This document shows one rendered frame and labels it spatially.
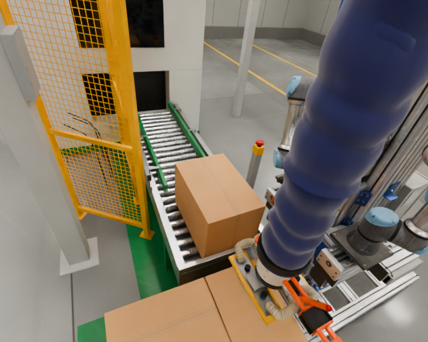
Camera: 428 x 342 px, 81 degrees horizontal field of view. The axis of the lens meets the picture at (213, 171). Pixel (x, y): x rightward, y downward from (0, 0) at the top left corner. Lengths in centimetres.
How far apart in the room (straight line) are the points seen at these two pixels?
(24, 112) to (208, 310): 146
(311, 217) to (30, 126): 145
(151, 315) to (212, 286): 38
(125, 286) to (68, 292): 43
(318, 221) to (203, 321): 98
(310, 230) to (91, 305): 185
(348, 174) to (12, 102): 151
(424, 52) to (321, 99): 19
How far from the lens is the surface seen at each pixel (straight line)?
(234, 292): 170
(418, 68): 65
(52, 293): 250
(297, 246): 96
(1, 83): 159
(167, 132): 302
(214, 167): 181
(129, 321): 165
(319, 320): 117
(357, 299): 239
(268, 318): 125
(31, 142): 172
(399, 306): 287
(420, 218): 137
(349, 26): 64
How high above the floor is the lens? 207
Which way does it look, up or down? 39 degrees down
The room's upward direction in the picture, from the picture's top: 7 degrees clockwise
